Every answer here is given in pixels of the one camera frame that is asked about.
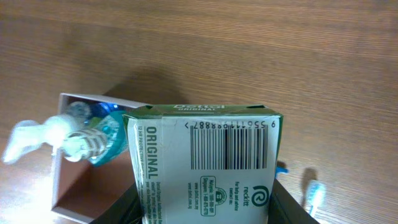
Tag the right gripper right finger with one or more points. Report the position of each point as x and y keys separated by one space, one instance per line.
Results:
x=284 y=209

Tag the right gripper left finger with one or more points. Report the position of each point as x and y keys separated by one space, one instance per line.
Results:
x=126 y=210

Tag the green mouthwash bottle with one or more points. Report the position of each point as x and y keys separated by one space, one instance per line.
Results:
x=98 y=145

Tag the green white soap box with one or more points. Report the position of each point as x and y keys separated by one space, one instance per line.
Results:
x=204 y=163

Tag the purple soap pump bottle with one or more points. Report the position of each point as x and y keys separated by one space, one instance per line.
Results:
x=29 y=135

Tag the blue white toothbrush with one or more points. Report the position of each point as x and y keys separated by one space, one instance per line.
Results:
x=315 y=196

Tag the blue disposable razor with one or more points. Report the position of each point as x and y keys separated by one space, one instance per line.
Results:
x=280 y=170

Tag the white open cardboard box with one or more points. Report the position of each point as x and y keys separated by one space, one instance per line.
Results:
x=81 y=191

